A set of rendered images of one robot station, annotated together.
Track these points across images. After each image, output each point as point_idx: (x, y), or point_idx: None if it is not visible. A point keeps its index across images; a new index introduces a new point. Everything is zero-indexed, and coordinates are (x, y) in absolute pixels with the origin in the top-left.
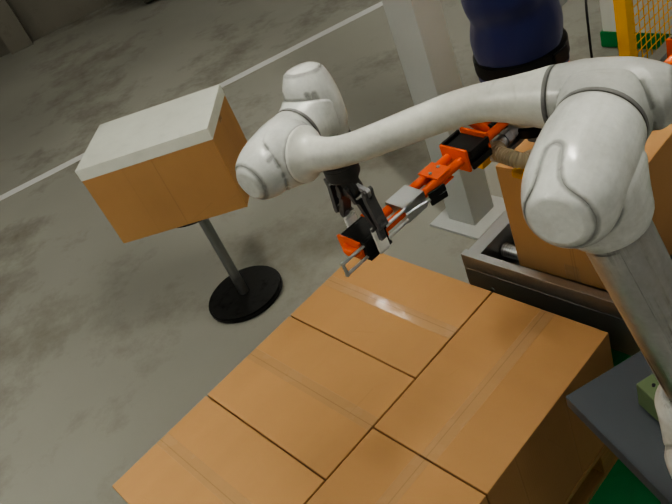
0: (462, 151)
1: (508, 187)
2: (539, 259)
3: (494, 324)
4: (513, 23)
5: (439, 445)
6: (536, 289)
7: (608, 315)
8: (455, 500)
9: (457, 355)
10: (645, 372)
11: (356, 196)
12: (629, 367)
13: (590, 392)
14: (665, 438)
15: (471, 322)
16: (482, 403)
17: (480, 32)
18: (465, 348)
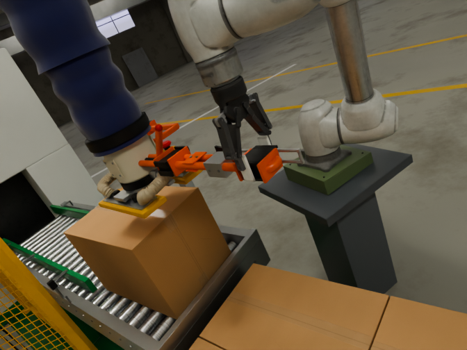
0: (185, 147)
1: (146, 258)
2: (186, 296)
3: (233, 326)
4: (124, 89)
5: (355, 337)
6: (208, 303)
7: (240, 264)
8: (402, 312)
9: (261, 346)
10: (306, 198)
11: None
12: (304, 203)
13: (322, 211)
14: (380, 115)
15: (227, 344)
16: (310, 316)
17: (110, 104)
18: (254, 342)
